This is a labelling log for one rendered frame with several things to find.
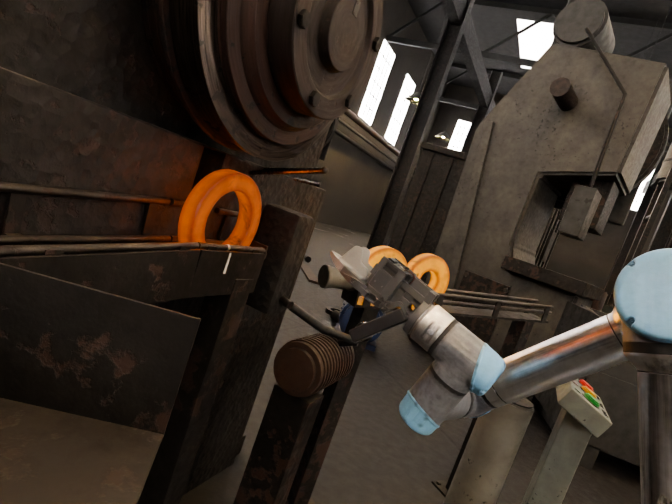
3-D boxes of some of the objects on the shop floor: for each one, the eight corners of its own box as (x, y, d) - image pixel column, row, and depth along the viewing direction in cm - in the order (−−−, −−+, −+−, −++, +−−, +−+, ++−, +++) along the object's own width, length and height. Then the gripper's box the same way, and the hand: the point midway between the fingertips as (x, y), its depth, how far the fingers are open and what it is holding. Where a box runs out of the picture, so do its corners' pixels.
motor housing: (209, 537, 108) (279, 331, 102) (261, 495, 128) (322, 321, 122) (251, 571, 102) (328, 356, 97) (298, 522, 122) (364, 341, 117)
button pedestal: (466, 602, 115) (559, 383, 108) (478, 550, 137) (556, 364, 130) (530, 646, 109) (633, 416, 102) (532, 583, 130) (617, 390, 124)
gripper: (444, 295, 82) (359, 227, 90) (433, 297, 74) (341, 222, 82) (415, 331, 84) (334, 261, 92) (402, 337, 76) (314, 260, 83)
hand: (334, 259), depth 87 cm, fingers closed
